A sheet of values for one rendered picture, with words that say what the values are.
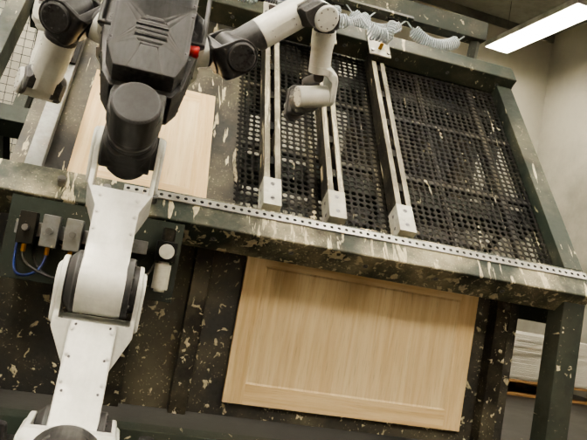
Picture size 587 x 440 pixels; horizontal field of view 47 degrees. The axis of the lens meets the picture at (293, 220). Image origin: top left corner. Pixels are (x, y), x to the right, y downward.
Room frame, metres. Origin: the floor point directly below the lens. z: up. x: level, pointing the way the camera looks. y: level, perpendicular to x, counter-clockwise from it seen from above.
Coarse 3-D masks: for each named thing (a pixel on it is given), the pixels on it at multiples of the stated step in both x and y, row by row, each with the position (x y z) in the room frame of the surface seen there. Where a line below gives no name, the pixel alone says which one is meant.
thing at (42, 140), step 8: (72, 72) 2.33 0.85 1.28; (72, 80) 2.36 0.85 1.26; (64, 96) 2.25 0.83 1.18; (48, 104) 2.21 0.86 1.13; (56, 104) 2.22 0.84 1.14; (64, 104) 2.28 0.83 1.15; (48, 112) 2.19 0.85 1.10; (56, 112) 2.20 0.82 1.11; (40, 120) 2.15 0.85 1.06; (48, 120) 2.16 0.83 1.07; (56, 120) 2.17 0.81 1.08; (40, 128) 2.13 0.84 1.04; (48, 128) 2.14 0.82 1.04; (40, 136) 2.11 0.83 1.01; (48, 136) 2.12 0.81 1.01; (32, 144) 2.08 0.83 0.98; (40, 144) 2.09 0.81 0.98; (48, 144) 2.10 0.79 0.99; (32, 152) 2.06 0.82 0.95; (40, 152) 2.07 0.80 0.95; (32, 160) 2.05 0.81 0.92; (40, 160) 2.05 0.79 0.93
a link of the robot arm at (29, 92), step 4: (40, 32) 1.94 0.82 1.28; (40, 36) 1.94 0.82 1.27; (36, 40) 1.95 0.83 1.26; (36, 44) 1.95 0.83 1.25; (36, 48) 1.94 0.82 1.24; (32, 52) 1.95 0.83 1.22; (36, 52) 1.94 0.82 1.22; (32, 56) 1.95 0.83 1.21; (32, 60) 1.95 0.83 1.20; (28, 88) 1.91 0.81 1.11; (24, 92) 1.92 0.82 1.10; (28, 92) 1.92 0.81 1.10; (32, 92) 1.93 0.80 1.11; (36, 92) 1.93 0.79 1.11; (40, 92) 1.93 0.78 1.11; (32, 96) 1.95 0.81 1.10; (36, 96) 1.94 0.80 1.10; (40, 96) 1.95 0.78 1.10; (44, 96) 1.95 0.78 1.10; (48, 96) 1.95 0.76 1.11; (48, 100) 1.97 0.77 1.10; (52, 100) 1.97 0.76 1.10
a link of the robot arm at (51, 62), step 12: (48, 48) 1.81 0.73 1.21; (60, 48) 1.81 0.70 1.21; (36, 60) 1.85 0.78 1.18; (48, 60) 1.83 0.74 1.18; (60, 60) 1.84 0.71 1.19; (24, 72) 1.90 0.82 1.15; (36, 72) 1.86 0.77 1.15; (48, 72) 1.85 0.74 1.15; (60, 72) 1.87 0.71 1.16; (24, 84) 1.88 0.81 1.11; (36, 84) 1.88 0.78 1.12; (48, 84) 1.88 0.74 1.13; (60, 84) 1.91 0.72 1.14; (60, 96) 1.94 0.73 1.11
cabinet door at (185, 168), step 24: (96, 72) 2.40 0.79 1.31; (96, 96) 2.33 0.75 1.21; (192, 96) 2.48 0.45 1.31; (96, 120) 2.26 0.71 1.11; (192, 120) 2.40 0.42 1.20; (168, 144) 2.29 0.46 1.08; (192, 144) 2.33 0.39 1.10; (72, 168) 2.10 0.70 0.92; (168, 168) 2.22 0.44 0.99; (192, 168) 2.25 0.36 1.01; (192, 192) 2.19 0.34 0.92
